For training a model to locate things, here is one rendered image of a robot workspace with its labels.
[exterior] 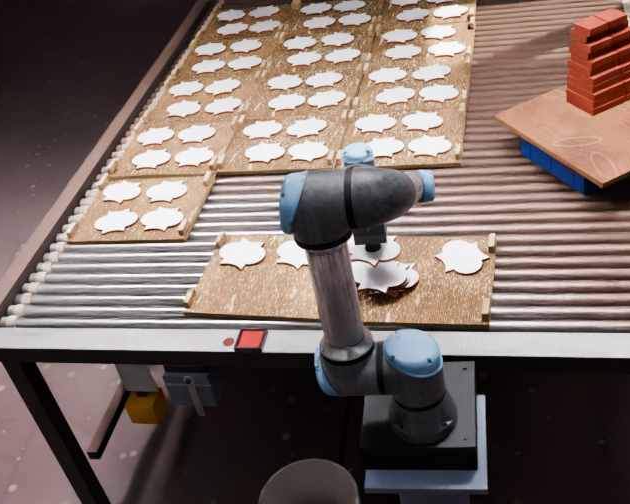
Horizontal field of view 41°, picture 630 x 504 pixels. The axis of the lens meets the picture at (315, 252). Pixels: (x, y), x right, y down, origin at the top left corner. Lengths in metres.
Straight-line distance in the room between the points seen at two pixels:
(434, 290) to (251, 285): 0.52
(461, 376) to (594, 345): 0.34
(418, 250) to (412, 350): 0.67
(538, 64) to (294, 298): 1.48
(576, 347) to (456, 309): 0.31
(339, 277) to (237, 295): 0.76
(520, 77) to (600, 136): 0.68
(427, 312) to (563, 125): 0.81
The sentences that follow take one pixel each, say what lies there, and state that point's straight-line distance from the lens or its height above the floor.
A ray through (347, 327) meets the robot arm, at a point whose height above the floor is 1.26.
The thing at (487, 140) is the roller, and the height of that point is 0.91.
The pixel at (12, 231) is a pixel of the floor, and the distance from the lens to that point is 4.87.
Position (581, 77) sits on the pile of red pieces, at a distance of 2.72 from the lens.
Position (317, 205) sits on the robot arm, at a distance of 1.54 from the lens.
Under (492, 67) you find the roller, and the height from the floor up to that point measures 0.92.
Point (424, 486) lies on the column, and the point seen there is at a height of 0.87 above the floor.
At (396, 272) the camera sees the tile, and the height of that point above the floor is 0.99.
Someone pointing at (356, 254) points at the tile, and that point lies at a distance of 2.19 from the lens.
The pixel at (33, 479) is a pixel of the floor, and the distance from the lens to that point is 3.47.
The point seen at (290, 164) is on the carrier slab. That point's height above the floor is 0.94.
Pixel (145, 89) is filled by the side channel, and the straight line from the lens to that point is 3.60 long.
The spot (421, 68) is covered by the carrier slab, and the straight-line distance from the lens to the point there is 3.31.
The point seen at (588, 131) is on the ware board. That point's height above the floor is 1.04.
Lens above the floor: 2.43
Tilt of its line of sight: 38 degrees down
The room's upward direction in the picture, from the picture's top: 12 degrees counter-clockwise
